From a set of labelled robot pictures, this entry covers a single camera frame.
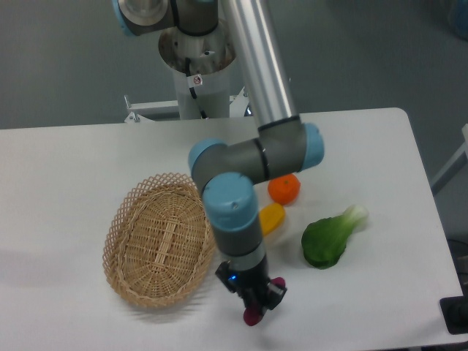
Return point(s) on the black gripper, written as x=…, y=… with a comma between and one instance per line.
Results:
x=253, y=286

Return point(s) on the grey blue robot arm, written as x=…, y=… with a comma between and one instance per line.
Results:
x=225, y=175

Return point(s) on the yellow mango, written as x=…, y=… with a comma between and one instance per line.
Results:
x=271, y=218

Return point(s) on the green bok choy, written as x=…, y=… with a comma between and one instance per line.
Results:
x=323, y=242

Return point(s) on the woven wicker basket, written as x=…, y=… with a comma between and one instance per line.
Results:
x=160, y=244

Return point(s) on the orange tangerine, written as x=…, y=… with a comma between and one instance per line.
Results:
x=285, y=189

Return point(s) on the black device at table edge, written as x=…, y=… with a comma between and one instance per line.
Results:
x=454, y=311

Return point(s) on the white metal base frame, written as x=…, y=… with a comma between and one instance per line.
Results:
x=210, y=103

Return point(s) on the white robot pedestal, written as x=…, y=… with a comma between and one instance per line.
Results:
x=198, y=61

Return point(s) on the white frame at right edge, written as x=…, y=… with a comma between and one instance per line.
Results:
x=454, y=165

